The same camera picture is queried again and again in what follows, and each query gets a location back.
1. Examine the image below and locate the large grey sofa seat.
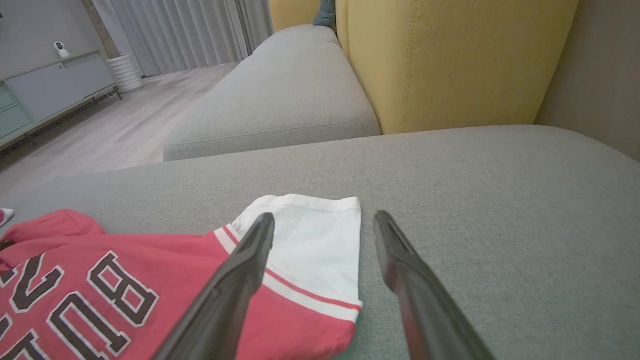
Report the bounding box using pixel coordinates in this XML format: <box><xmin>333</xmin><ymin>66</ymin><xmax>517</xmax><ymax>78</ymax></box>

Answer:
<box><xmin>0</xmin><ymin>125</ymin><xmax>640</xmax><ymax>360</ymax></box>

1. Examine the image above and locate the teal throw pillow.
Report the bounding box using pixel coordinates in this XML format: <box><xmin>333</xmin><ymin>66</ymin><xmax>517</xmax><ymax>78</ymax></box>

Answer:
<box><xmin>313</xmin><ymin>0</ymin><xmax>337</xmax><ymax>31</ymax></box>

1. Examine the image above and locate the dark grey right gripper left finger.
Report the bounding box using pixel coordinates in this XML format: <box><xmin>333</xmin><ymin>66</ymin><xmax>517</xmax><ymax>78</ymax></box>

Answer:
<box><xmin>152</xmin><ymin>212</ymin><xmax>276</xmax><ymax>360</ymax></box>

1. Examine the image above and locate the yellow sofa back cushion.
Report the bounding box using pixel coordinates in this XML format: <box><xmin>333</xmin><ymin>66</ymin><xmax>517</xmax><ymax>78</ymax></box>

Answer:
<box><xmin>336</xmin><ymin>0</ymin><xmax>581</xmax><ymax>135</ymax></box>

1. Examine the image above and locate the brown wooden trunk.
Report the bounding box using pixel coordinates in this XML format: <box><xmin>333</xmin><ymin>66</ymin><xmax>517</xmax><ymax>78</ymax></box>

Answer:
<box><xmin>81</xmin><ymin>0</ymin><xmax>121</xmax><ymax>60</ymax></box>

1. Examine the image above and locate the grey low cabinet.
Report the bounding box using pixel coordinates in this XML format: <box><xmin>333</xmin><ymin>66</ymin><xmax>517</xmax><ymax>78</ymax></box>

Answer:
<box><xmin>0</xmin><ymin>49</ymin><xmax>123</xmax><ymax>152</ymax></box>

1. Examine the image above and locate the grey sofa seat cushion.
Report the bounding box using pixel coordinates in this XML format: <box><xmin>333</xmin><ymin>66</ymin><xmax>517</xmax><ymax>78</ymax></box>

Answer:
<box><xmin>163</xmin><ymin>41</ymin><xmax>382</xmax><ymax>162</ymax></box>
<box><xmin>252</xmin><ymin>25</ymin><xmax>341</xmax><ymax>49</ymax></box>

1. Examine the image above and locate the grey pleated curtain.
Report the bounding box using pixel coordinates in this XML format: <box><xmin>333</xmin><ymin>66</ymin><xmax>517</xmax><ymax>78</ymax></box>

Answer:
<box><xmin>92</xmin><ymin>0</ymin><xmax>275</xmax><ymax>77</ymax></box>

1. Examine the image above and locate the red jersey with black lettering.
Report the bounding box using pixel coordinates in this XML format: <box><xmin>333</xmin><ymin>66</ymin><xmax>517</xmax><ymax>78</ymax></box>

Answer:
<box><xmin>0</xmin><ymin>194</ymin><xmax>364</xmax><ymax>360</ymax></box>

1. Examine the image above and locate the white ribbed planter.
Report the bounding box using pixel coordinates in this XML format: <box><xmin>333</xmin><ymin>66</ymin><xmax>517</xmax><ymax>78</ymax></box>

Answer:
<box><xmin>106</xmin><ymin>53</ymin><xmax>145</xmax><ymax>94</ymax></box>

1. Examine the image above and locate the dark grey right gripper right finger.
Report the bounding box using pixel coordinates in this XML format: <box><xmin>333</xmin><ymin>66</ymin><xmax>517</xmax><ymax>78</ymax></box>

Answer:
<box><xmin>373</xmin><ymin>210</ymin><xmax>496</xmax><ymax>360</ymax></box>

